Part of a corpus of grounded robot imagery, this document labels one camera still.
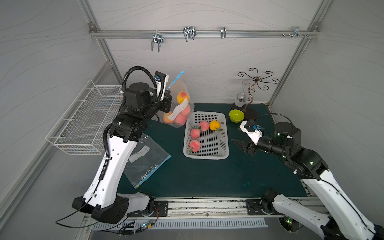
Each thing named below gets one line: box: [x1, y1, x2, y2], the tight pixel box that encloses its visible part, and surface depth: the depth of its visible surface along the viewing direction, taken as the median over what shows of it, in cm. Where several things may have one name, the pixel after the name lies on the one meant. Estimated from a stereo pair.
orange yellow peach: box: [176, 91, 190, 104], surface depth 76 cm
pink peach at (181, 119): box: [174, 113, 187, 125], surface depth 84 cm
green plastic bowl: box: [229, 109, 245, 123], surface depth 111 cm
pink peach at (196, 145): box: [189, 139, 202, 152], surface depth 92 cm
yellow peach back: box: [209, 120, 221, 131], surface depth 103 cm
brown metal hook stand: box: [231, 68, 280, 120], surface depth 97 cm
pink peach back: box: [199, 120, 210, 132], surface depth 103 cm
